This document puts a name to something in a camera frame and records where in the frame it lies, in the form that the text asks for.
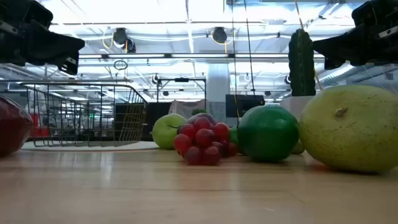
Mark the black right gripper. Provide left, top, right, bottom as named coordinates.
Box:
left=312, top=0, right=398, bottom=71

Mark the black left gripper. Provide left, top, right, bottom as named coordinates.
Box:
left=0, top=0, right=85, bottom=75

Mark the dark red pomegranate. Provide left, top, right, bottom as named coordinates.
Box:
left=0, top=95, right=34, bottom=157

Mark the light green pear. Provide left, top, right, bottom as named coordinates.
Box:
left=151, top=113, right=187, bottom=150

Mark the green cactus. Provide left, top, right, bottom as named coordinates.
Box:
left=288, top=28, right=317, bottom=96

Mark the white plant pot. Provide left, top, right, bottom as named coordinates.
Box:
left=279, top=95, right=315, bottom=121

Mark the red storage bin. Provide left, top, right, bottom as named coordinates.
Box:
left=29, top=113, right=50, bottom=138

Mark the white round placemat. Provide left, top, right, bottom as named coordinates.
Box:
left=21, top=141, right=160, bottom=152

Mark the large green lime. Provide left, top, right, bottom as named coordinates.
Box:
left=237, top=105, right=300, bottom=162

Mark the black cabinet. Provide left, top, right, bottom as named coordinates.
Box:
left=114, top=101, right=172, bottom=141

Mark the black monitor screen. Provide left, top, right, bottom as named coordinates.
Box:
left=225, top=94, right=266, bottom=118

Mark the white building column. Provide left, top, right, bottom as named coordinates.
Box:
left=206, top=63, right=231, bottom=125

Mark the red grape bunch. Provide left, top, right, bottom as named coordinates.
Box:
left=173, top=116, right=239, bottom=166

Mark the silver air duct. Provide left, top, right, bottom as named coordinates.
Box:
left=320, top=63, right=389, bottom=86

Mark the wire basket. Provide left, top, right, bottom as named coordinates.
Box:
left=20, top=81, right=149, bottom=147

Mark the black hanging ring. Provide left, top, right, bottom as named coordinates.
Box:
left=113, top=59, right=129, bottom=71

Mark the black hanging cable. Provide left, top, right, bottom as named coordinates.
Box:
left=243, top=0, right=256, bottom=97

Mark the thin black cable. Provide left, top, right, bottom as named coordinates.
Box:
left=230, top=0, right=239, bottom=125

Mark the black ceiling light rail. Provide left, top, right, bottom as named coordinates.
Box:
left=77, top=53, right=326, bottom=60

